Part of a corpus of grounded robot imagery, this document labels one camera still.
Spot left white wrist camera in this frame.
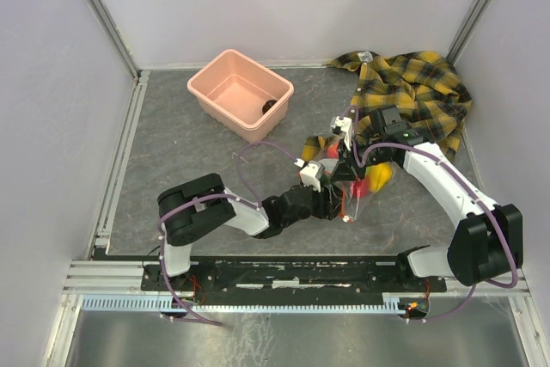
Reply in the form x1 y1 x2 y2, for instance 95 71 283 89
294 158 326 193

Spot dark fake plum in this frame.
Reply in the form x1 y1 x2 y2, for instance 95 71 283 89
262 100 278 114

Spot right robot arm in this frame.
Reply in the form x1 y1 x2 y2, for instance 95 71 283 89
330 106 523 291

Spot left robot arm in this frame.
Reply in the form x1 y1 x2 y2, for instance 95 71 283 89
157 173 345 290

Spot pink plastic bin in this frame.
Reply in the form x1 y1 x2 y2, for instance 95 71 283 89
187 49 294 143

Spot clear zip top bag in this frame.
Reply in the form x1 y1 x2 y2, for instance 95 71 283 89
310 138 372 223

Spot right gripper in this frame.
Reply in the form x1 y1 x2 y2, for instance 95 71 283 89
328 135 386 183

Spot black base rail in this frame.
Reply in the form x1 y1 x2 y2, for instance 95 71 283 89
141 254 447 307

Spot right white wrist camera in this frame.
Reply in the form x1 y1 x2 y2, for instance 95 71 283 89
330 116 353 150

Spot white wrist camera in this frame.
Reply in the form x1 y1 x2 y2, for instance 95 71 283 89
330 116 353 150
294 158 326 193

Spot yellow plaid shirt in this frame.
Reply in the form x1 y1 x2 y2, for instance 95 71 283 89
329 51 473 160

